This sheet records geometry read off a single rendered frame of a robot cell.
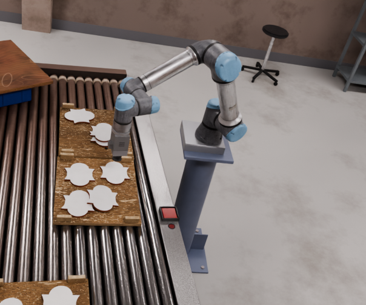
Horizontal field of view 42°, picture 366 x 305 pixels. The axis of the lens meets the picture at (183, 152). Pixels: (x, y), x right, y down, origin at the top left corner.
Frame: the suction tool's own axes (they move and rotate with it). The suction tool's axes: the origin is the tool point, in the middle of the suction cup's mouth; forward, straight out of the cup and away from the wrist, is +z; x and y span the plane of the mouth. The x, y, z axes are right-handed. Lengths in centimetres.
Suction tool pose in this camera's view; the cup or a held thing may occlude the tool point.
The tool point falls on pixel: (116, 158)
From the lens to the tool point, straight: 209.8
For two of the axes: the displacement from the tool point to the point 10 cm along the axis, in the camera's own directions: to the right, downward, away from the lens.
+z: -2.0, 7.8, 5.9
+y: 2.8, 6.2, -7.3
